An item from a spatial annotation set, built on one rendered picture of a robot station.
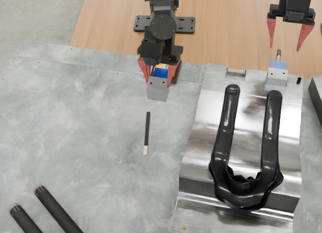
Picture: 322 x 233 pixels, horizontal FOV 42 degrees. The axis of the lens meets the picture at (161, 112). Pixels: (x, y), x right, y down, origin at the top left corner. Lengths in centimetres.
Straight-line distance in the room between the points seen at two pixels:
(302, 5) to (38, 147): 75
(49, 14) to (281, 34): 174
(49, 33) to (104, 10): 121
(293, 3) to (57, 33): 191
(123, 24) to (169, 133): 46
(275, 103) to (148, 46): 39
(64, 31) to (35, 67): 130
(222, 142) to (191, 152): 9
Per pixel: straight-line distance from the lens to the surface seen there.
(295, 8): 95
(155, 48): 91
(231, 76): 118
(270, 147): 104
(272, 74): 113
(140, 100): 122
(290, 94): 114
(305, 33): 105
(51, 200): 106
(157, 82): 105
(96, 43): 139
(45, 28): 272
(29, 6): 290
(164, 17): 89
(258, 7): 149
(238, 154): 98
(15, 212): 109
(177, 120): 117
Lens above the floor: 177
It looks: 55 degrees down
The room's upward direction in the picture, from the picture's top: 6 degrees counter-clockwise
